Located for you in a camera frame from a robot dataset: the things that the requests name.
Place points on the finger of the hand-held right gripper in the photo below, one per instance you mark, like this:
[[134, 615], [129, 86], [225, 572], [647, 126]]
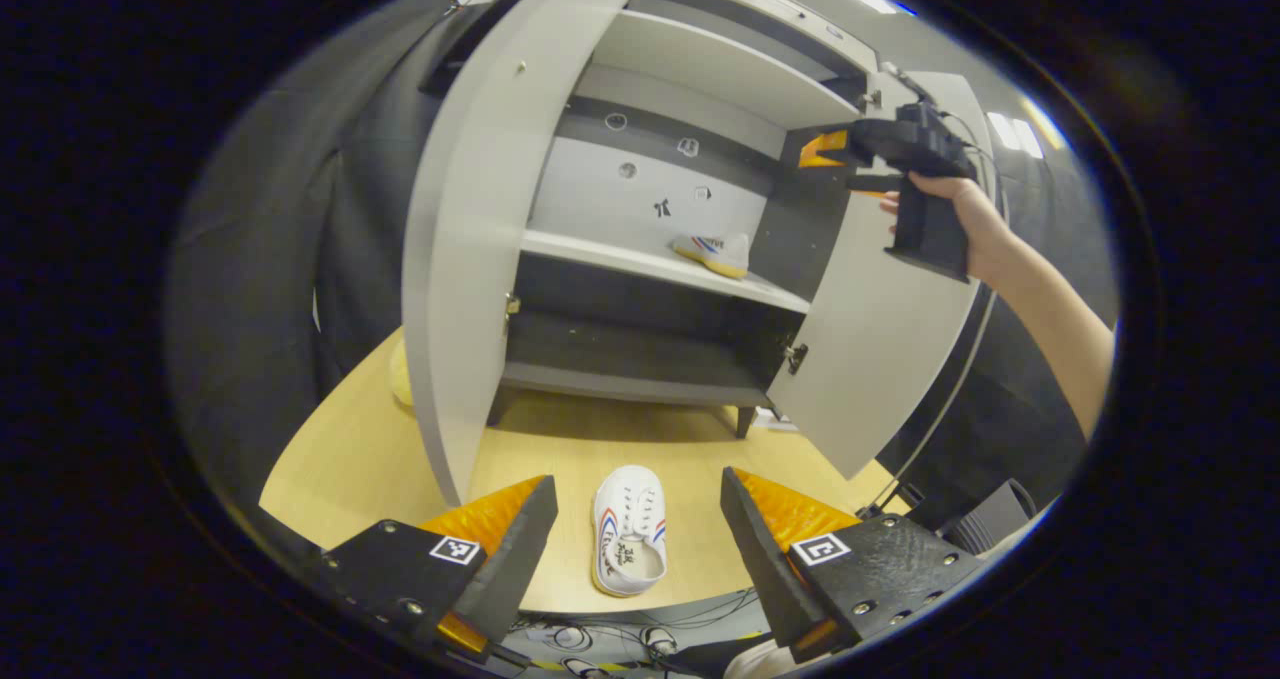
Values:
[[825, 149]]

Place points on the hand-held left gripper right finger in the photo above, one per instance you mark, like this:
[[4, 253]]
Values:
[[765, 559]]

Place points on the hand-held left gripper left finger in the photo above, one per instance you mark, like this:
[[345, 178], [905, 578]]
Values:
[[515, 559]]

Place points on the white striped canvas shoe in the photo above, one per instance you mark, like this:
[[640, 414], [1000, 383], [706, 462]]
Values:
[[628, 529], [715, 252]]

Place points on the grey shoe cabinet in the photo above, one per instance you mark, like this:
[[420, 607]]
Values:
[[640, 189]]

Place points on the grey cabinet door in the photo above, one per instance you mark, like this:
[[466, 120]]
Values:
[[470, 239], [870, 359]]

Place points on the small ceiling light panel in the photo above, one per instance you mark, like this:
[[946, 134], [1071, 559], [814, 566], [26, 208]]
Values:
[[1015, 136]]

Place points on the black backdrop cloth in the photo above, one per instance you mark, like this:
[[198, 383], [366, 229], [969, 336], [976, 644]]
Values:
[[280, 259]]

